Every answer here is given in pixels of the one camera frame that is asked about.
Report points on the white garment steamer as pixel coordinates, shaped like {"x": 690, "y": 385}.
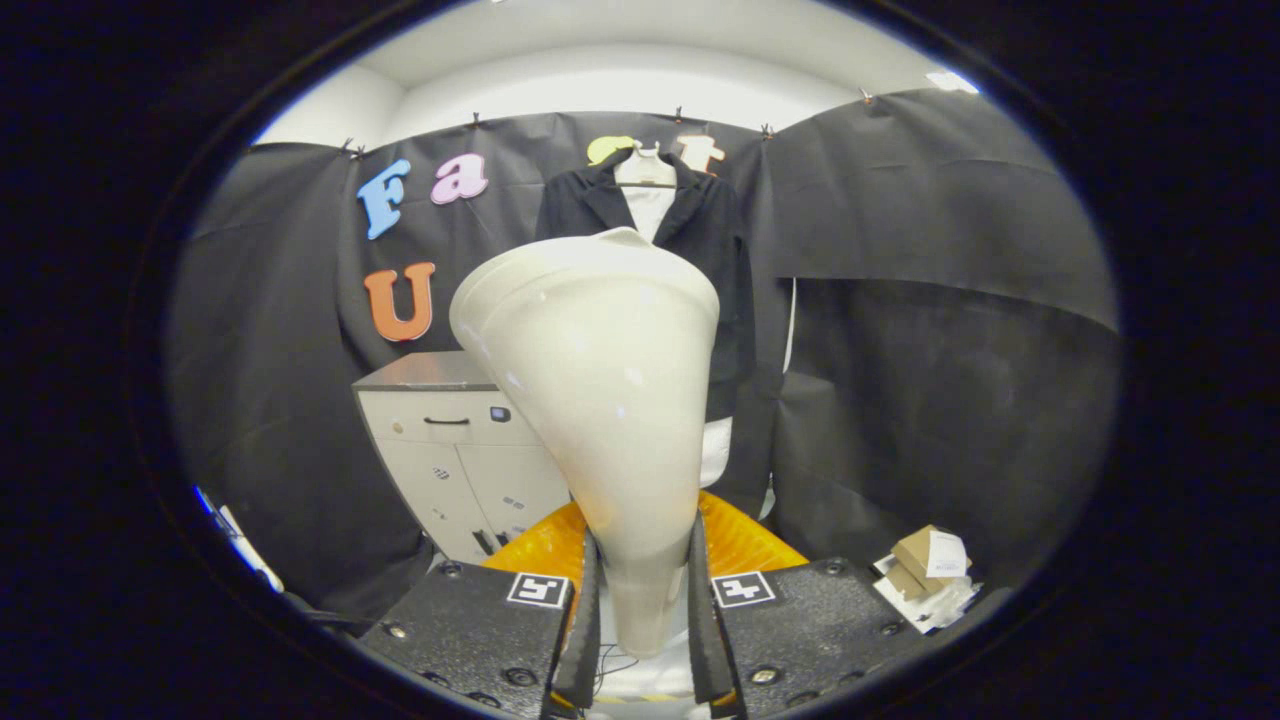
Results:
{"x": 600, "y": 400}

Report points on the small cardboard box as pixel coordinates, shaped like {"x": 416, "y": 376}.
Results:
{"x": 903, "y": 582}

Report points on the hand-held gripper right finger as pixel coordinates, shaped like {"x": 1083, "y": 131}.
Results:
{"x": 703, "y": 640}

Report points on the grey cabinet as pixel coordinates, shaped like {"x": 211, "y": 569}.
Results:
{"x": 440, "y": 450}

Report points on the black blazer jacket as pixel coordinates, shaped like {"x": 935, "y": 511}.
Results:
{"x": 725, "y": 300}

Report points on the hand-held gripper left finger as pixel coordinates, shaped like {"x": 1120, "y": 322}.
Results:
{"x": 585, "y": 640}

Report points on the white mannequin torso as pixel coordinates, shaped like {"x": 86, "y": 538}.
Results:
{"x": 648, "y": 205}

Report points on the white plastic bag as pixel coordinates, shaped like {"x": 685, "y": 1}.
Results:
{"x": 935, "y": 605}

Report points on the black backdrop cloth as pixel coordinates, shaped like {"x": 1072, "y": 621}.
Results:
{"x": 280, "y": 400}

